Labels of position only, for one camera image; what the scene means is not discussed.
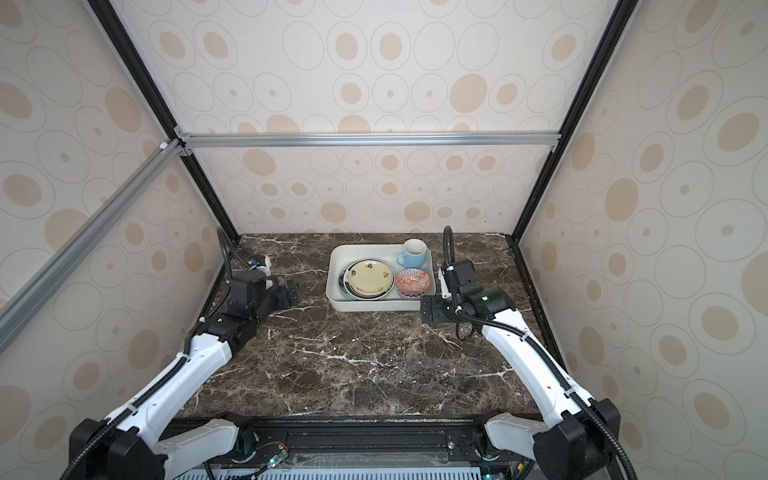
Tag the black corner frame post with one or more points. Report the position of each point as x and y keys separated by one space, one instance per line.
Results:
x=606 y=46
x=108 y=19

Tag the blue mug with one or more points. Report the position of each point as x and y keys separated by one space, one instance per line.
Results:
x=413 y=254

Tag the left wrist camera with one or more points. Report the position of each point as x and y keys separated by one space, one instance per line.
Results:
x=248 y=288

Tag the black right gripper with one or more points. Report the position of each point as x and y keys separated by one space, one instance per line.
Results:
x=436 y=312

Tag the cream plate red flowers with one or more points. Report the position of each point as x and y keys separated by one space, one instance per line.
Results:
x=370 y=278

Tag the aluminium rail left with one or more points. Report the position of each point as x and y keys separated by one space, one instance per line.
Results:
x=22 y=308

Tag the aluminium rail back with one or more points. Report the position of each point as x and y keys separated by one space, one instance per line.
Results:
x=378 y=139

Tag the black corner frame post left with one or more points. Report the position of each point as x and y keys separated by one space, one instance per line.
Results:
x=108 y=19

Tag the aluminium rail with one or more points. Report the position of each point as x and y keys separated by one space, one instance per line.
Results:
x=22 y=308
x=378 y=139

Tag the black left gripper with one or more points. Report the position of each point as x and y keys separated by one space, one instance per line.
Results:
x=286 y=300

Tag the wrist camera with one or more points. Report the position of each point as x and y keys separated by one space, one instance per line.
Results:
x=459 y=279
x=248 y=288

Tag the black corner frame post right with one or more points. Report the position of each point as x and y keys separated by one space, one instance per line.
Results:
x=606 y=46

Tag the red patterned bowl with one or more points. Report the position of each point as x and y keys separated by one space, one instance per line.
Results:
x=412 y=283

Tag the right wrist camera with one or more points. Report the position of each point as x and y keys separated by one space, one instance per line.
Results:
x=459 y=279

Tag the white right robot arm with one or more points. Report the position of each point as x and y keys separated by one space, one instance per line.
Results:
x=577 y=434

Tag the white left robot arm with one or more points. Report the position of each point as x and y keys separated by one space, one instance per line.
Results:
x=127 y=444

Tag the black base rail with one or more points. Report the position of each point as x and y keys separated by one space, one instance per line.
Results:
x=395 y=447

